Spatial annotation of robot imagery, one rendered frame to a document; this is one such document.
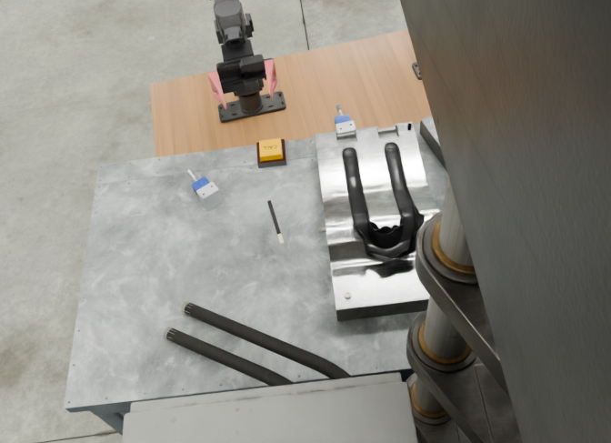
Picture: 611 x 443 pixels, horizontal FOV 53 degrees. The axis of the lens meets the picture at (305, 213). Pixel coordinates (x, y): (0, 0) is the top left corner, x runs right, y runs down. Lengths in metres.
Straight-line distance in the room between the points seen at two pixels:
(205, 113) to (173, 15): 1.83
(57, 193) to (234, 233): 1.52
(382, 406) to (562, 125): 0.49
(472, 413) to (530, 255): 0.62
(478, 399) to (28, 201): 2.46
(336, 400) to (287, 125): 1.23
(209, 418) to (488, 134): 0.48
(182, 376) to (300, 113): 0.83
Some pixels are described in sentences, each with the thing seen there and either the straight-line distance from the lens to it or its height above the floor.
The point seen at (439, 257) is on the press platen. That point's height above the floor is 1.55.
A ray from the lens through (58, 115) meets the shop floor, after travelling 3.31.
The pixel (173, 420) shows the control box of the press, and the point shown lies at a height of 1.47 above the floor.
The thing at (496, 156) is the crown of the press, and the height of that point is 1.89.
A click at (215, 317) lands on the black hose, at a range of 1.42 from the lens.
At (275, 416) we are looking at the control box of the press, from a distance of 0.66.
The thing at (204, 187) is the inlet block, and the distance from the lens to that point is 1.62.
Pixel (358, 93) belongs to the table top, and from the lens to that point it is 1.86.
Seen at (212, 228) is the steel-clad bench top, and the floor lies 0.80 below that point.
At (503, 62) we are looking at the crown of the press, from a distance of 0.25.
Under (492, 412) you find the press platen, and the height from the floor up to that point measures 1.29.
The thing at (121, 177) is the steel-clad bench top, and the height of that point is 0.80.
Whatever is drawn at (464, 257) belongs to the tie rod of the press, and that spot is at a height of 1.56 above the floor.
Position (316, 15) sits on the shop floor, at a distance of 3.46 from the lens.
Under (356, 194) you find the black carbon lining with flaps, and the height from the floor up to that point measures 0.88.
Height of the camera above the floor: 2.10
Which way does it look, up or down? 55 degrees down
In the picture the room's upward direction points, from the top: 10 degrees counter-clockwise
